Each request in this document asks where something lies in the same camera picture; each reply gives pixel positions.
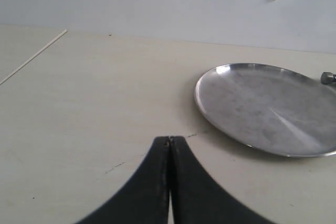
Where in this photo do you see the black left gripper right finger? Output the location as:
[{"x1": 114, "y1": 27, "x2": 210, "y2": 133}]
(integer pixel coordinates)
[{"x1": 170, "y1": 136, "x2": 272, "y2": 223}]

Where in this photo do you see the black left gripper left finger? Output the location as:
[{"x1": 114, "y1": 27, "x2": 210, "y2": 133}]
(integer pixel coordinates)
[{"x1": 79, "y1": 136, "x2": 170, "y2": 223}]

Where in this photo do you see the black yellow claw hammer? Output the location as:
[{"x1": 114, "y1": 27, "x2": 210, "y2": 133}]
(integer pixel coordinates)
[{"x1": 320, "y1": 72, "x2": 336, "y2": 85}]

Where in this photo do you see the round steel plate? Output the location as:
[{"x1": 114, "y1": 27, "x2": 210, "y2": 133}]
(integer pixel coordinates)
[{"x1": 194, "y1": 63, "x2": 335, "y2": 158}]

